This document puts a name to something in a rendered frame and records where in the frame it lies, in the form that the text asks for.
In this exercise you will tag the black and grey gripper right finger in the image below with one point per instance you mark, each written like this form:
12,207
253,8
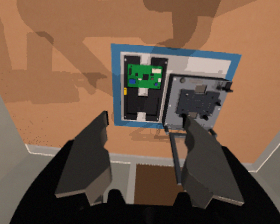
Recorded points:
217,181

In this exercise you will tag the green circuit board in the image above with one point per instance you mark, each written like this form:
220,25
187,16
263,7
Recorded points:
144,76

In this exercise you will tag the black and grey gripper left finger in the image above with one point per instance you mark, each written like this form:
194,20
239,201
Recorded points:
74,179

